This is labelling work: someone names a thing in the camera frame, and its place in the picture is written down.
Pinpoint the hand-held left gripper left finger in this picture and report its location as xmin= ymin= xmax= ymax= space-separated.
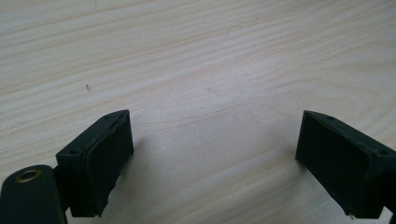
xmin=55 ymin=108 xmax=135 ymax=218

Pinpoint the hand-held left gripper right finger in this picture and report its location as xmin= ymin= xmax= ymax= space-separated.
xmin=294 ymin=109 xmax=396 ymax=220

